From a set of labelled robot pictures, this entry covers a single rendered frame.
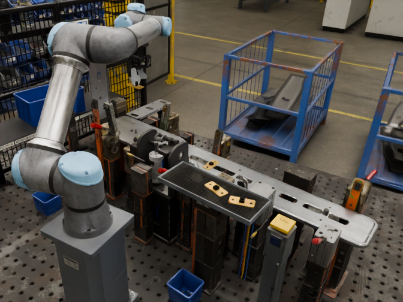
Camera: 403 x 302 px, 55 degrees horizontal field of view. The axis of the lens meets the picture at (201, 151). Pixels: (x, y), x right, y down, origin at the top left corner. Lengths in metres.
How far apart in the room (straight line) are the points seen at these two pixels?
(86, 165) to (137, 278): 0.65
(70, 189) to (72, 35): 0.47
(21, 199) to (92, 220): 0.98
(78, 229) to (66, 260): 0.14
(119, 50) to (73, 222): 0.54
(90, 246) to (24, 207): 0.93
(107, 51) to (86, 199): 0.45
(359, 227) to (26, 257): 1.33
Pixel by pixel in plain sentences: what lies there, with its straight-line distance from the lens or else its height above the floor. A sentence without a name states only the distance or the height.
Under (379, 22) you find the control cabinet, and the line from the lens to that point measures 9.25.
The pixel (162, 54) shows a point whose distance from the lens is 5.19.
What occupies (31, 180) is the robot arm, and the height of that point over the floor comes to 1.27.
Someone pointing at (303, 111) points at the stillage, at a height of 0.60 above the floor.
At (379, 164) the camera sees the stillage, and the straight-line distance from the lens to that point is 3.77.
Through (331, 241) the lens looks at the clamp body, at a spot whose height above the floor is 1.06.
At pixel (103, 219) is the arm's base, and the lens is 1.22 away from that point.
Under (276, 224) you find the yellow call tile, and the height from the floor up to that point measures 1.16.
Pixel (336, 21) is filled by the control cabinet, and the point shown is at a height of 0.23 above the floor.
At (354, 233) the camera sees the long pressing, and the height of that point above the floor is 1.00.
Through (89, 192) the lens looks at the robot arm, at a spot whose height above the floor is 1.25.
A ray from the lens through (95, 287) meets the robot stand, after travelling 1.34.
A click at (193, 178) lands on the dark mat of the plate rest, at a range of 1.35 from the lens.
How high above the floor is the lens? 1.93
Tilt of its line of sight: 30 degrees down
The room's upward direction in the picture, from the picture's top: 3 degrees clockwise
